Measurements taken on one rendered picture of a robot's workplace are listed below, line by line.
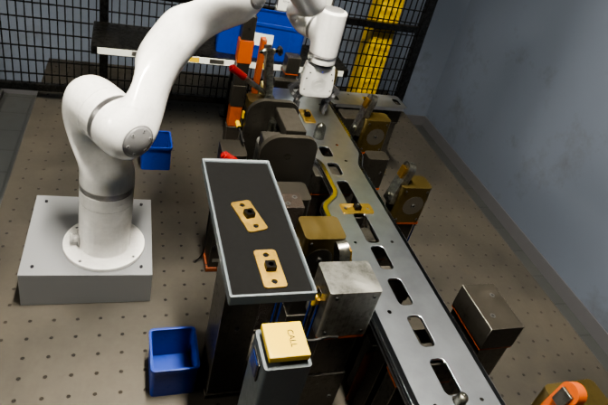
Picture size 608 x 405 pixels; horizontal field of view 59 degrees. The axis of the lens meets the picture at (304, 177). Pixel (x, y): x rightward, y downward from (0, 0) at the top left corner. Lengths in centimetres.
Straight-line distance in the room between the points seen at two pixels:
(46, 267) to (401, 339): 81
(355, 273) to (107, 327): 64
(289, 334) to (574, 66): 261
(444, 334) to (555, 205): 214
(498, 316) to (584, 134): 200
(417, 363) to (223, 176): 50
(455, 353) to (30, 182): 130
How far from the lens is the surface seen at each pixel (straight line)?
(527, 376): 160
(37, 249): 142
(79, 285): 138
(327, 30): 155
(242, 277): 85
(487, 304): 119
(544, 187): 325
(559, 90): 323
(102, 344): 134
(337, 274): 97
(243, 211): 96
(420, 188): 142
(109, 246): 135
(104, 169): 123
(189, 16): 117
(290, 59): 190
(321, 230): 111
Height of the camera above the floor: 176
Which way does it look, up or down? 33 degrees down
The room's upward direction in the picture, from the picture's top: 15 degrees clockwise
